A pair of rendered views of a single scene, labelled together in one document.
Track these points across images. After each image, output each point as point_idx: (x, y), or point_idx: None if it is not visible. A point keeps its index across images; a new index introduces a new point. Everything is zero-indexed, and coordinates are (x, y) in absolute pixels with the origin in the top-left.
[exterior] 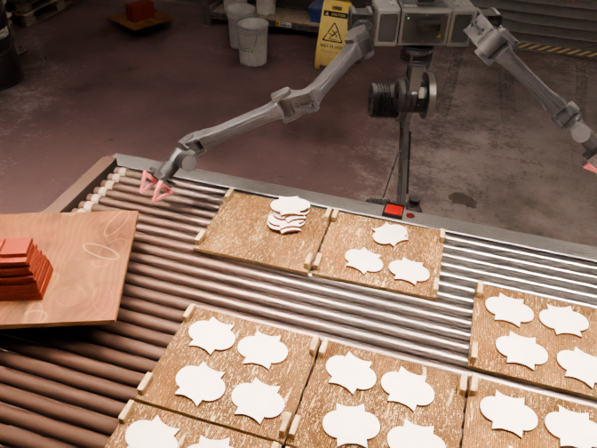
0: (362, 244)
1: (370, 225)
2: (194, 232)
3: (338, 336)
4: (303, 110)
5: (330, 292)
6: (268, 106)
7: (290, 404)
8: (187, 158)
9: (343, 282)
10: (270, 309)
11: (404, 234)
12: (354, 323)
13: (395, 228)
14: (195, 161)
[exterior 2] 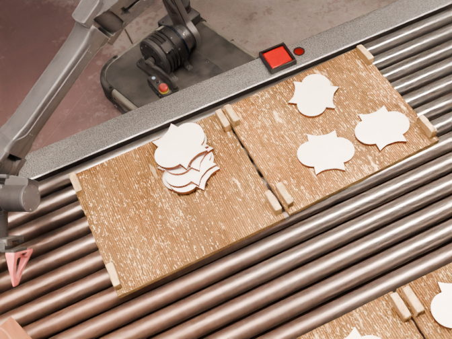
0: (299, 132)
1: (279, 97)
2: (85, 271)
3: (393, 268)
4: (135, 12)
5: (329, 222)
6: (80, 36)
7: None
8: (24, 195)
9: (329, 196)
10: (297, 300)
11: (327, 83)
12: (393, 238)
13: (312, 83)
14: (34, 188)
